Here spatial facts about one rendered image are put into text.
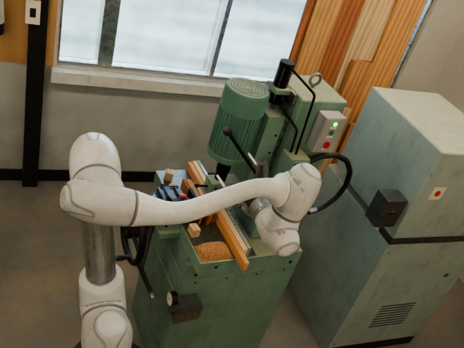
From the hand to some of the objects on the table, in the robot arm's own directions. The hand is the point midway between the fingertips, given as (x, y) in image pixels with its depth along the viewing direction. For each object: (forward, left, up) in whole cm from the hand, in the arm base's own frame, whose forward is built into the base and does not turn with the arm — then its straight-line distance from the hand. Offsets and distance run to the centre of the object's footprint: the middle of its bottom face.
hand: (235, 168), depth 182 cm
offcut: (0, +9, -41) cm, 42 cm away
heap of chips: (-2, -4, -40) cm, 41 cm away
